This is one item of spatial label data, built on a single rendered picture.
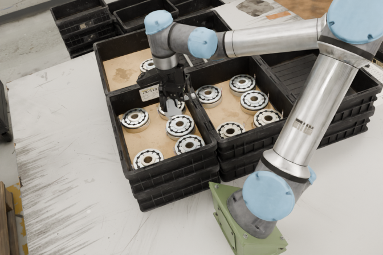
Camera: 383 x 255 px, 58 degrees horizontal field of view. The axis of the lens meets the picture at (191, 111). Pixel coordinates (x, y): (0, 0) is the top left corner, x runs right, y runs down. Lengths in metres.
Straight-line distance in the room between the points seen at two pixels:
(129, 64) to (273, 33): 0.86
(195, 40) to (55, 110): 1.03
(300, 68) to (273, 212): 0.83
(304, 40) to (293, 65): 0.61
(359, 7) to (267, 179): 0.39
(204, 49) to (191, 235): 0.61
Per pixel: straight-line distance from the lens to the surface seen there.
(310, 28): 0.92
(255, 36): 0.95
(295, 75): 1.48
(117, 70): 1.63
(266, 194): 0.80
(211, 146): 1.07
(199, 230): 1.18
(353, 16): 0.75
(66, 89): 1.85
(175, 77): 1.02
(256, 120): 1.24
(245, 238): 0.97
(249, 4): 2.24
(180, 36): 0.90
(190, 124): 1.24
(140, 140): 1.27
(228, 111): 1.31
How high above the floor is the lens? 1.75
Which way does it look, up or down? 44 degrees down
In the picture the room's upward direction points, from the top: 10 degrees counter-clockwise
